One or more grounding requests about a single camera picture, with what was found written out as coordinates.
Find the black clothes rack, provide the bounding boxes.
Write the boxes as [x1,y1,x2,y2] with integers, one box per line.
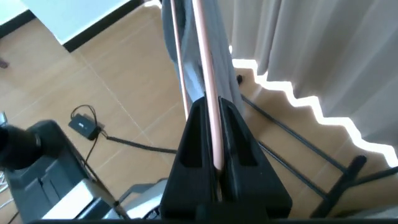
[236,73,398,219]

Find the black power adapter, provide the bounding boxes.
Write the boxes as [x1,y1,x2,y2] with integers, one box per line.
[68,113,103,141]

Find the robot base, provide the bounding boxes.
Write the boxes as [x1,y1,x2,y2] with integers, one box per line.
[4,119,170,220]

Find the pale grey shorts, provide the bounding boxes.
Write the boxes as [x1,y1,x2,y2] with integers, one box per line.
[160,0,247,119]

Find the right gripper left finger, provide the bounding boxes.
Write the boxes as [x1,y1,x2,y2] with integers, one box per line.
[159,96,221,219]

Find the pink clothes hanger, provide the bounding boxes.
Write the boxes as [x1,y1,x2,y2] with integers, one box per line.
[169,0,226,172]

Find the black cable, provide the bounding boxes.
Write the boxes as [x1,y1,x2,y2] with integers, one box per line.
[99,129,178,156]

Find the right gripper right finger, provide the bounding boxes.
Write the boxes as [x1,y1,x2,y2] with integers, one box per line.
[217,96,294,219]

